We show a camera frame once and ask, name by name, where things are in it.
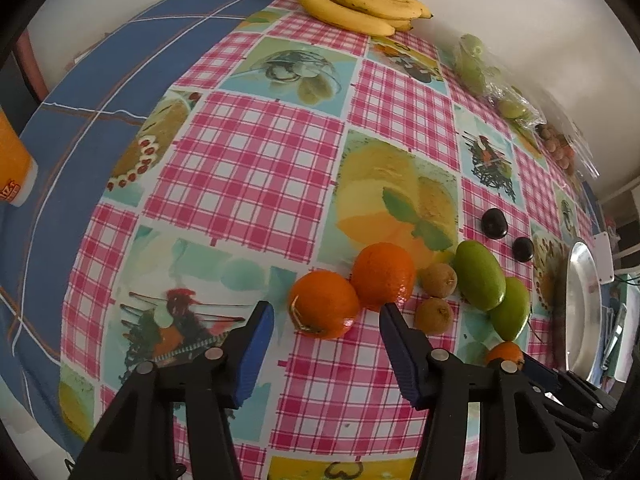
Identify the dark plum upper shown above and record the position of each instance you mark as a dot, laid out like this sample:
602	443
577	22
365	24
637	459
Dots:
493	224

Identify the orange mandarin with stem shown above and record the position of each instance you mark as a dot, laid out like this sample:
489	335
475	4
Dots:
322	304

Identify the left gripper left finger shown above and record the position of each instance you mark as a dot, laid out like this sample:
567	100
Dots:
134	438

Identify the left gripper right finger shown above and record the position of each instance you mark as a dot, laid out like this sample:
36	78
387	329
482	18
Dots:
519	438

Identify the dark plum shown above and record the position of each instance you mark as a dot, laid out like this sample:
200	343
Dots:
523	249
493	224

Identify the white rectangular device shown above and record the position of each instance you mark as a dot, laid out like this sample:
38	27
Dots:
603	257

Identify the dark plum lower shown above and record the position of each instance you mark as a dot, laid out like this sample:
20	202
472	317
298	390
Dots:
523	249

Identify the pink checkered fruit tablecloth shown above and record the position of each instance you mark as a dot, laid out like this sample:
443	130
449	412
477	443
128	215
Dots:
289	147

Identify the round metal tray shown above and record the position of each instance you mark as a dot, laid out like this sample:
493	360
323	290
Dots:
582	303

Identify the brown kiwi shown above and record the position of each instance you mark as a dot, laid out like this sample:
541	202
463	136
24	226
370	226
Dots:
438	280
433	316

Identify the clear box brown longans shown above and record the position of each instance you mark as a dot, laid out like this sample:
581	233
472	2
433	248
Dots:
568	148

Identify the clear box green fruits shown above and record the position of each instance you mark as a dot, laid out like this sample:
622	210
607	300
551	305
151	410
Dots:
480	72

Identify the small orange mandarin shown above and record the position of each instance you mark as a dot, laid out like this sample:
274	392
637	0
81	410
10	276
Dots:
506	351

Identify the green mango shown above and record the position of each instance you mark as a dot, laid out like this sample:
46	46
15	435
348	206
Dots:
511	315
480	277

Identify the yellow banana bunch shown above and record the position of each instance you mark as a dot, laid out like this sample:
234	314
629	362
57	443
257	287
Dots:
375	18

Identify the orange paper cup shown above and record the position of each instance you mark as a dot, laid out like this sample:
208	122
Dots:
18	170

